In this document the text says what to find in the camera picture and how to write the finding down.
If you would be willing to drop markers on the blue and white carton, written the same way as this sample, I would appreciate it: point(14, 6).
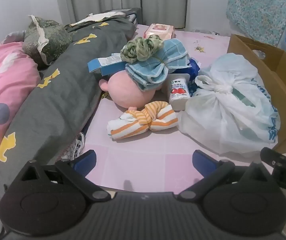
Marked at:
point(106, 65)

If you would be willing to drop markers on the cardboard box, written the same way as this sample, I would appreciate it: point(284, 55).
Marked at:
point(280, 87)

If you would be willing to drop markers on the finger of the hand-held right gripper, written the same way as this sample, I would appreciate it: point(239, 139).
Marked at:
point(282, 170)

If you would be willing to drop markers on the black box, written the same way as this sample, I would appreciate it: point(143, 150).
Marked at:
point(133, 13)

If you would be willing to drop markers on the pink plush toy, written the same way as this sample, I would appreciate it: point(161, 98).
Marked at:
point(130, 90)

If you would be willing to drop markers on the green patterned pillow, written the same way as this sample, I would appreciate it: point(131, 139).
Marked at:
point(50, 40)

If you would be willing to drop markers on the pink wet wipes pack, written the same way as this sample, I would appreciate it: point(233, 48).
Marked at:
point(159, 31)

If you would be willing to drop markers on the turquoise floral cloth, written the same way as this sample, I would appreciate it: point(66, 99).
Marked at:
point(260, 7)

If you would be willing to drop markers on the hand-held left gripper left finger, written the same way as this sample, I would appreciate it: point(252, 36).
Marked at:
point(86, 161)

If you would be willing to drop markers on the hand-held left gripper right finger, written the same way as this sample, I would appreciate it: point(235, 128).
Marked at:
point(203, 161)

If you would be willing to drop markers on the yellow candy wrapper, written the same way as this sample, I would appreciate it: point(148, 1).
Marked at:
point(200, 49)

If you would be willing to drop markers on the green patterned scrunched cloth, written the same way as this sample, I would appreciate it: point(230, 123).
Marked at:
point(140, 48)

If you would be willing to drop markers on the white mesh net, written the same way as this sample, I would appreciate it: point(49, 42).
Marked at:
point(74, 146)

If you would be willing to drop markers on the orange striped towel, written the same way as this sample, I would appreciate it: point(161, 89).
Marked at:
point(143, 121)

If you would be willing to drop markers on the white plastic bag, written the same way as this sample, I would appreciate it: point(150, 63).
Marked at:
point(228, 110)

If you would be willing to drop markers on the pink dotted blanket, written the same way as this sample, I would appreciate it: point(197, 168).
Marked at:
point(5, 87)

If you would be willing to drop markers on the grey curtain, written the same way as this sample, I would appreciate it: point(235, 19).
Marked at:
point(123, 0)

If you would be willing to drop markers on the dark grey quilt yellow prints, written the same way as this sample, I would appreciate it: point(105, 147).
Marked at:
point(58, 97)

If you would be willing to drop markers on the blue plastic bag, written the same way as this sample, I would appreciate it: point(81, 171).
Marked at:
point(194, 72)

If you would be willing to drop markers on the blue checked towel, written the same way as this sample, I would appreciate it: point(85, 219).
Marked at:
point(155, 66)

